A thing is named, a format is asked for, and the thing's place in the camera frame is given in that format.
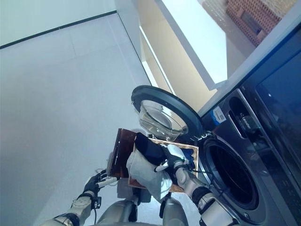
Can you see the brown woven storage basket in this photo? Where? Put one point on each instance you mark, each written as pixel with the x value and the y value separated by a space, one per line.
pixel 249 18

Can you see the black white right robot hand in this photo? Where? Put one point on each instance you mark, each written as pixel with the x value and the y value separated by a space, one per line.
pixel 174 157

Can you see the dark grey washing machine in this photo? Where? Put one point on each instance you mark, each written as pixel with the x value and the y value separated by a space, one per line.
pixel 270 164

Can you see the round glass washer door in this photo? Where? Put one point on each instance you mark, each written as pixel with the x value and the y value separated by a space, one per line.
pixel 169 103

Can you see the blue white label sticker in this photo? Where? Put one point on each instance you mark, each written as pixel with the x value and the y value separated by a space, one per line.
pixel 218 115

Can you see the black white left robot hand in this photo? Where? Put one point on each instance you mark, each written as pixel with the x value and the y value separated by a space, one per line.
pixel 91 184

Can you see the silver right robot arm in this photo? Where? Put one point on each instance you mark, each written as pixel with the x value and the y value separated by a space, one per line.
pixel 202 195

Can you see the white counter cabinet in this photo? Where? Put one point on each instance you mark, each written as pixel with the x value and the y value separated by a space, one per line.
pixel 188 40

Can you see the navy blue garment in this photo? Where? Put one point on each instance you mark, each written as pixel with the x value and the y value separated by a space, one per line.
pixel 188 156

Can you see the silver right robot leg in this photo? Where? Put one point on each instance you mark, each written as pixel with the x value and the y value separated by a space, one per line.
pixel 174 212

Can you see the black garment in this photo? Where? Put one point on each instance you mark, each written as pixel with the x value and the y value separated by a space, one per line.
pixel 148 148

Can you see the light grey garment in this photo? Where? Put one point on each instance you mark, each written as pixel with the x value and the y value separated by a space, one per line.
pixel 145 174

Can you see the white cabinet side panel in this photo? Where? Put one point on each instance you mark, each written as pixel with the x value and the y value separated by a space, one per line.
pixel 254 58

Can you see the brown wicker laundry basket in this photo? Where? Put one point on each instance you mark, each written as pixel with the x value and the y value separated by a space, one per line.
pixel 188 147

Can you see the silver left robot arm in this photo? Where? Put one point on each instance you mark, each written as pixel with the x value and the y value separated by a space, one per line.
pixel 80 207

